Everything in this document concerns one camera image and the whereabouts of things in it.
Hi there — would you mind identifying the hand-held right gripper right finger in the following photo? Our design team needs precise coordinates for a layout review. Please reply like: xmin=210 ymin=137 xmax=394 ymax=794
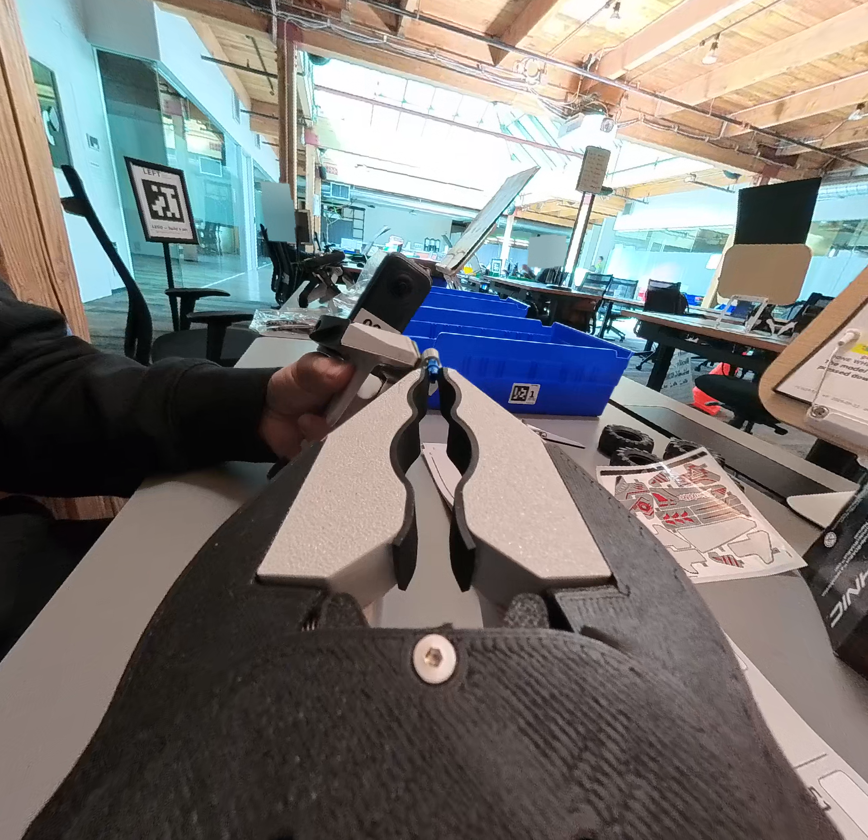
xmin=437 ymin=367 xmax=617 ymax=627

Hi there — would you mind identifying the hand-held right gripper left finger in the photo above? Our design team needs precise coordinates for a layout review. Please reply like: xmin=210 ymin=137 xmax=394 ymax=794
xmin=256 ymin=368 xmax=431 ymax=627

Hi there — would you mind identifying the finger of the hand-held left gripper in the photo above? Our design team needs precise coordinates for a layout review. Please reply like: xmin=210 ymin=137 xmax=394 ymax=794
xmin=339 ymin=323 xmax=424 ymax=371

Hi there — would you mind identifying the person's left forearm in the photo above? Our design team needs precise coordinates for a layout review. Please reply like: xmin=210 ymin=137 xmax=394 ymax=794
xmin=0 ymin=279 xmax=280 ymax=500

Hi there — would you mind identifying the grey desk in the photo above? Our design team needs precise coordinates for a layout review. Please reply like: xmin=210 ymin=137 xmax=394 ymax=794
xmin=0 ymin=335 xmax=868 ymax=840

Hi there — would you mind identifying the person's left hand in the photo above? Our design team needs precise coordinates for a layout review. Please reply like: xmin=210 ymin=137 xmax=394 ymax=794
xmin=259 ymin=352 xmax=356 ymax=461

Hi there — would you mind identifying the small grey toothed tool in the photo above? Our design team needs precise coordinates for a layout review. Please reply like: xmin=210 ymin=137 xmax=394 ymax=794
xmin=521 ymin=419 xmax=586 ymax=449

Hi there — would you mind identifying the blue plastic bin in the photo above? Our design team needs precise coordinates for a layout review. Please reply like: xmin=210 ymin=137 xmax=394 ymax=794
xmin=423 ymin=284 xmax=530 ymax=316
xmin=403 ymin=303 xmax=557 ymax=343

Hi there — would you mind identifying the clear bag of parts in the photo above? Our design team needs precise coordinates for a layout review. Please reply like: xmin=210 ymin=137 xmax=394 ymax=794
xmin=249 ymin=307 xmax=324 ymax=336

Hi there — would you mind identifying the tilted white board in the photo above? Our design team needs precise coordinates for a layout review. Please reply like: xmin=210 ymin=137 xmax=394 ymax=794
xmin=438 ymin=166 xmax=541 ymax=276

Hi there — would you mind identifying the dark background table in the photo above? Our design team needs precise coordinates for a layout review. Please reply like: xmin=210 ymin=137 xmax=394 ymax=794
xmin=476 ymin=274 xmax=636 ymax=344

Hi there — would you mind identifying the blue bin with tag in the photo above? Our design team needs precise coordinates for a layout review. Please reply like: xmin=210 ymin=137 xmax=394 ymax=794
xmin=433 ymin=321 xmax=633 ymax=418

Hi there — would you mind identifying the red and grey sticker sheet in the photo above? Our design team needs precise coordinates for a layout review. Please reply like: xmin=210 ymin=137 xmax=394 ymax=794
xmin=596 ymin=446 xmax=808 ymax=585

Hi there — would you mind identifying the grey sign on pole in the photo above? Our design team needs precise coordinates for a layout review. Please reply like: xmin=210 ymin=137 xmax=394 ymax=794
xmin=565 ymin=146 xmax=612 ymax=286

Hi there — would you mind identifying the orange and black chair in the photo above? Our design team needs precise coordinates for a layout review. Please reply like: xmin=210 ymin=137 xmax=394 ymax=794
xmin=690 ymin=363 xmax=789 ymax=435

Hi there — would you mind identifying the black high-back office chair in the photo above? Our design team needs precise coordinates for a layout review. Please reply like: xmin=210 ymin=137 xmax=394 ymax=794
xmin=60 ymin=165 xmax=256 ymax=368

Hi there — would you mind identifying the marker sign on stand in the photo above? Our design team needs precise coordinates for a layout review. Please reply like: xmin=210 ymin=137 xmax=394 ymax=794
xmin=123 ymin=156 xmax=200 ymax=330

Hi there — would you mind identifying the long wooden table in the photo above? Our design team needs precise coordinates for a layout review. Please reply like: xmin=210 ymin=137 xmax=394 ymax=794
xmin=623 ymin=308 xmax=792 ymax=391

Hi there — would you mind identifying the white curved plate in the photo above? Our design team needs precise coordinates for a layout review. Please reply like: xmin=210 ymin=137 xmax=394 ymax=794
xmin=786 ymin=490 xmax=859 ymax=529

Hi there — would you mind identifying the person's torso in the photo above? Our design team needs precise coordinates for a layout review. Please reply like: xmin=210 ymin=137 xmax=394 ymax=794
xmin=0 ymin=497 xmax=113 ymax=662

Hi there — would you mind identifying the wooden instruction board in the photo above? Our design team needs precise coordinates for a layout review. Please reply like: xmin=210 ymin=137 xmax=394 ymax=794
xmin=759 ymin=266 xmax=868 ymax=459

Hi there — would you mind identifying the cardboard panel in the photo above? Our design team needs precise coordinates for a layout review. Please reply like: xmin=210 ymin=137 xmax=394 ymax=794
xmin=717 ymin=242 xmax=814 ymax=307

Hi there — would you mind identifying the wooden pillar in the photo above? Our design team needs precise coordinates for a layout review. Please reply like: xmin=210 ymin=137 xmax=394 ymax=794
xmin=0 ymin=0 xmax=92 ymax=342

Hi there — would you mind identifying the black panel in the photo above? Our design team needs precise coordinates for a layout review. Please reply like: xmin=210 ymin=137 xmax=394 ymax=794
xmin=735 ymin=177 xmax=823 ymax=248

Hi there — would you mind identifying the black desk divider rail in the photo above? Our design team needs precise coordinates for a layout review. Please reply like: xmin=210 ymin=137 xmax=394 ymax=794
xmin=609 ymin=378 xmax=857 ymax=496

